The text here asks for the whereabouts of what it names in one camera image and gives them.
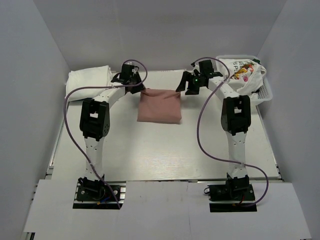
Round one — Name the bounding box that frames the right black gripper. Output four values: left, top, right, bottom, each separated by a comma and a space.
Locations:
176, 70, 205, 95

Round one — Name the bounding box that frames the pink mario t shirt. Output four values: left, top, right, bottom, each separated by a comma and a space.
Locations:
137, 88, 182, 124

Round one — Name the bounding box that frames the white green spongebob t shirt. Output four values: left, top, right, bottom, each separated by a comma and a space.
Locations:
218, 57, 267, 105

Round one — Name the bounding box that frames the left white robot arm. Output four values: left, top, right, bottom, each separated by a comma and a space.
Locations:
79, 62, 145, 181

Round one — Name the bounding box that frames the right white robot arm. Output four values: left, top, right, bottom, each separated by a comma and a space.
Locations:
175, 57, 251, 180

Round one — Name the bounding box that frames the folded white t shirt stack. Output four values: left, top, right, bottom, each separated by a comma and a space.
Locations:
65, 65, 115, 102

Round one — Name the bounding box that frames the white plastic basket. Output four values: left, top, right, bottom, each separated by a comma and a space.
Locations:
209, 55, 273, 108

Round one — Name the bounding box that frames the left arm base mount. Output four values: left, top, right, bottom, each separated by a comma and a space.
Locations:
72, 177, 126, 210

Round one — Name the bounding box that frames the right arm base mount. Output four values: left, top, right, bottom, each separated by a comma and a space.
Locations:
203, 184, 257, 213

